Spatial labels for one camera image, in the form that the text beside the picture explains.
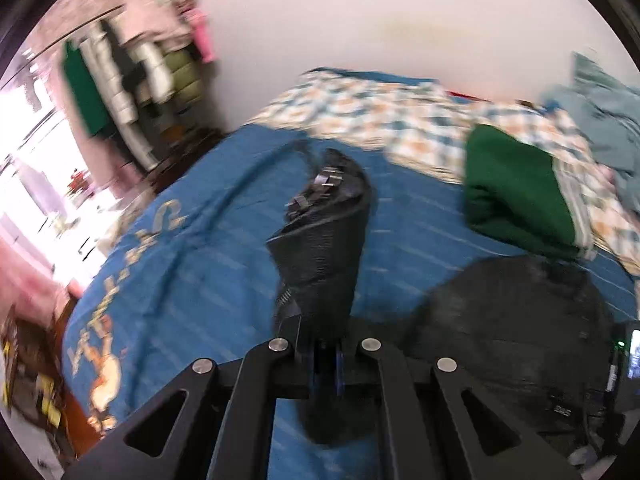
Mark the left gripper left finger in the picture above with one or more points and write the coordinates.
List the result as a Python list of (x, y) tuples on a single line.
[(210, 422)]

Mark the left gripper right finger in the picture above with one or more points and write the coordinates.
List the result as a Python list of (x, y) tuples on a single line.
[(438, 422)]

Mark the black leather jacket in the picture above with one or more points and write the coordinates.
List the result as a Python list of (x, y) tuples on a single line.
[(520, 325)]

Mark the pile of clothes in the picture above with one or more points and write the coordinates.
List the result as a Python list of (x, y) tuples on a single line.
[(136, 78)]

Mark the blue striped bed sheet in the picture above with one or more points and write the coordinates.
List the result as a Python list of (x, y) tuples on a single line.
[(371, 279)]

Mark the folded green garment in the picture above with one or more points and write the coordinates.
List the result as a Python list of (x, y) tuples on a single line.
[(523, 196)]

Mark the light blue quilt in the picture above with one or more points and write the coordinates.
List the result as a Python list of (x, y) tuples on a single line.
[(607, 114)]

